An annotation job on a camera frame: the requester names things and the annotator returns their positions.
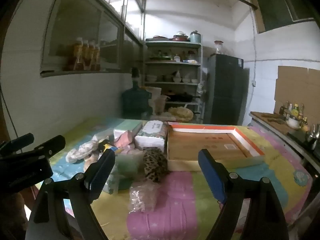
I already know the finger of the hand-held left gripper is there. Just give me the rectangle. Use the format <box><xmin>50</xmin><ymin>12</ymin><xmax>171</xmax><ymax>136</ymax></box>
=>
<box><xmin>0</xmin><ymin>133</ymin><xmax>35</xmax><ymax>155</ymax></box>
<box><xmin>24</xmin><ymin>135</ymin><xmax>66</xmax><ymax>159</ymax></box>

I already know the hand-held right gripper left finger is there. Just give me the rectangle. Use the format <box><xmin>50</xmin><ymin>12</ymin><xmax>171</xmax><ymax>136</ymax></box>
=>
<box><xmin>25</xmin><ymin>149</ymin><xmax>116</xmax><ymax>240</ymax></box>

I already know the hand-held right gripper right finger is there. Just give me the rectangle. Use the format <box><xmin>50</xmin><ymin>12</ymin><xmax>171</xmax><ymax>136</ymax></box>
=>
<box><xmin>198</xmin><ymin>149</ymin><xmax>290</xmax><ymax>240</ymax></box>

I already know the green sponge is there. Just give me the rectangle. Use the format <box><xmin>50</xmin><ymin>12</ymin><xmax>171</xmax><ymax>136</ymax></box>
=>
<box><xmin>109</xmin><ymin>152</ymin><xmax>143</xmax><ymax>194</ymax></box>

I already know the white plush bear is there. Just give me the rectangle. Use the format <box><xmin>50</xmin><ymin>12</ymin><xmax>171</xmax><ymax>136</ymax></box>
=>
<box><xmin>66</xmin><ymin>139</ymin><xmax>101</xmax><ymax>165</ymax></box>

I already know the cardboard box with orange rim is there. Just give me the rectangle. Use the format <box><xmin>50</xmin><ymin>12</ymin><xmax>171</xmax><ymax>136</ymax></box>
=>
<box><xmin>166</xmin><ymin>121</ymin><xmax>266</xmax><ymax>172</ymax></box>

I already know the green top box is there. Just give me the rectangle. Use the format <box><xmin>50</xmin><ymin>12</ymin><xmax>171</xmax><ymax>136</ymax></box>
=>
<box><xmin>114</xmin><ymin>128</ymin><xmax>128</xmax><ymax>140</ymax></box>

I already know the leopard print cloth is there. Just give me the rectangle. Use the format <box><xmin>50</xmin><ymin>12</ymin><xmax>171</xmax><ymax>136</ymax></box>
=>
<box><xmin>142</xmin><ymin>147</ymin><xmax>171</xmax><ymax>183</ymax></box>

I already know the pink fluffy cloth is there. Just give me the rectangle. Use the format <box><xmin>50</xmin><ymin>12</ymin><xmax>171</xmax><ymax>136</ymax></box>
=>
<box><xmin>114</xmin><ymin>131</ymin><xmax>136</xmax><ymax>148</ymax></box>

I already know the clear plastic bag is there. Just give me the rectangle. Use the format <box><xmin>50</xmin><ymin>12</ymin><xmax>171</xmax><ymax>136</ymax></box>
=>
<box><xmin>128</xmin><ymin>180</ymin><xmax>161</xmax><ymax>213</ymax></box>

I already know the white tissue pack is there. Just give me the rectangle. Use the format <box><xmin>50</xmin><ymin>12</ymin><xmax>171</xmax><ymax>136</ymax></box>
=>
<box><xmin>134</xmin><ymin>120</ymin><xmax>168</xmax><ymax>153</ymax></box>

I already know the yellowish bundle in basket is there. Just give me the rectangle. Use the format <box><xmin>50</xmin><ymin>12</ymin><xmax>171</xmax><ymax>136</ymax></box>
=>
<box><xmin>167</xmin><ymin>106</ymin><xmax>195</xmax><ymax>121</ymax></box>

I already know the large water jug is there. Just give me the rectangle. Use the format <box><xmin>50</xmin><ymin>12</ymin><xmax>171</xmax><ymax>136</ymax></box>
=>
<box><xmin>121</xmin><ymin>67</ymin><xmax>152</xmax><ymax>120</ymax></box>

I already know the dark fridge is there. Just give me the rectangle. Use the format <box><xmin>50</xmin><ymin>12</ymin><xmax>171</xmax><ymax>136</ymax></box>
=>
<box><xmin>207</xmin><ymin>53</ymin><xmax>251</xmax><ymax>126</ymax></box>

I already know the pale bag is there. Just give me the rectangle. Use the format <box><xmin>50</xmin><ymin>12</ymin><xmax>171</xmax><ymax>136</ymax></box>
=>
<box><xmin>148</xmin><ymin>87</ymin><xmax>169</xmax><ymax>116</ymax></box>

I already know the white bowl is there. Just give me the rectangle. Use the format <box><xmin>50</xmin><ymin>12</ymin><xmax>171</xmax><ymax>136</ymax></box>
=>
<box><xmin>286</xmin><ymin>117</ymin><xmax>302</xmax><ymax>130</ymax></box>

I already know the row of condiment bottles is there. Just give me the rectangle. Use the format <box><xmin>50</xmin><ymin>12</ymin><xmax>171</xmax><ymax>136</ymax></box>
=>
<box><xmin>279</xmin><ymin>101</ymin><xmax>308</xmax><ymax>127</ymax></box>

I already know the metal faucet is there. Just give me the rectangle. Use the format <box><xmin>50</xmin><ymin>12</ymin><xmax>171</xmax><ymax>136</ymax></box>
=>
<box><xmin>305</xmin><ymin>123</ymin><xmax>320</xmax><ymax>150</ymax></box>

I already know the grey shelf rack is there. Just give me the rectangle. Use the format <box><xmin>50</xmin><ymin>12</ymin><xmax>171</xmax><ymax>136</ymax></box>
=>
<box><xmin>143</xmin><ymin>41</ymin><xmax>203</xmax><ymax>121</ymax></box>

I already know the glass jar with red lid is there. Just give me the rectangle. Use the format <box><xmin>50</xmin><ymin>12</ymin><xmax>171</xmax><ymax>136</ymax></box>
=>
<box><xmin>213</xmin><ymin>40</ymin><xmax>225</xmax><ymax>55</ymax></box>

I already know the teal kettle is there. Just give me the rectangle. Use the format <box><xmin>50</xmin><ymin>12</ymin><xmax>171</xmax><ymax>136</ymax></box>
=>
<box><xmin>190</xmin><ymin>30</ymin><xmax>202</xmax><ymax>43</ymax></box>

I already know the red pot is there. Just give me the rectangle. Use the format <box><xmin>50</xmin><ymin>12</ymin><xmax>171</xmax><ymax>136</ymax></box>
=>
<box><xmin>172</xmin><ymin>31</ymin><xmax>190</xmax><ymax>42</ymax></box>

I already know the dark window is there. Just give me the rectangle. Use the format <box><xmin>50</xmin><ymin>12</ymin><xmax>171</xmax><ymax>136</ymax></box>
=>
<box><xmin>249</xmin><ymin>0</ymin><xmax>316</xmax><ymax>34</ymax></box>

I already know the glass door wall cabinet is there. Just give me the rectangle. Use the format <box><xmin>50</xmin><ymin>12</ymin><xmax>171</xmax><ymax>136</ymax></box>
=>
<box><xmin>39</xmin><ymin>0</ymin><xmax>147</xmax><ymax>78</ymax></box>

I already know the cardboard wall sheet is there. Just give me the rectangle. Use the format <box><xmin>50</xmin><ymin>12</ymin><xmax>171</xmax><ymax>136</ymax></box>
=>
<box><xmin>273</xmin><ymin>66</ymin><xmax>320</xmax><ymax>123</ymax></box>

